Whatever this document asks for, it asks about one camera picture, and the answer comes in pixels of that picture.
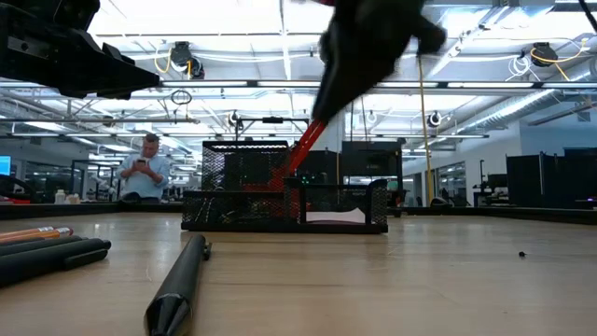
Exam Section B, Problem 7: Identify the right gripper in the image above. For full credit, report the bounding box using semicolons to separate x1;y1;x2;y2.
311;0;447;123

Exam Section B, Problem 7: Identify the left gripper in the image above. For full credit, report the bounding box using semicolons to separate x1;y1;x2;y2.
0;0;160;100

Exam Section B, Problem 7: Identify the pink sticky note pad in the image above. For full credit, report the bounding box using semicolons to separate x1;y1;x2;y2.
305;207;368;225

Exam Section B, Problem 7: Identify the orange pencil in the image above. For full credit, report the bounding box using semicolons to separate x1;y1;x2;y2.
0;226;56;240
0;227;75;245

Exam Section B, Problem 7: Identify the black mesh desk organizer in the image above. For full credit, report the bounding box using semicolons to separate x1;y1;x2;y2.
180;139;389;235

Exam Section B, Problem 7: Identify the black overhead bar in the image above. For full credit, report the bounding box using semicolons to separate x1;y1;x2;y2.
234;116;312;141

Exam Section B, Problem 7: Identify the black monitor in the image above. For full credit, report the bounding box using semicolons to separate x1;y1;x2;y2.
340;140;404;178

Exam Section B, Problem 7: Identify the black cabinet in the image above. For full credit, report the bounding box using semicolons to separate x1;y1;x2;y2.
298;149;341;186

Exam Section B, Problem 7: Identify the person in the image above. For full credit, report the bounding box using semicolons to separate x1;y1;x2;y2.
115;133;172;203

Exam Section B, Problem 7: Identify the black partition panel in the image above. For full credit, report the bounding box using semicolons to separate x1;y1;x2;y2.
506;147;597;210

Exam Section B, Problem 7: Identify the black frame enclosure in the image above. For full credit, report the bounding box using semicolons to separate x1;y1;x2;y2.
69;159;154;203

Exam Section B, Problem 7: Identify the yellow hanging cord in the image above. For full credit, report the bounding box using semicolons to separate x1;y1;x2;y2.
413;53;436;206

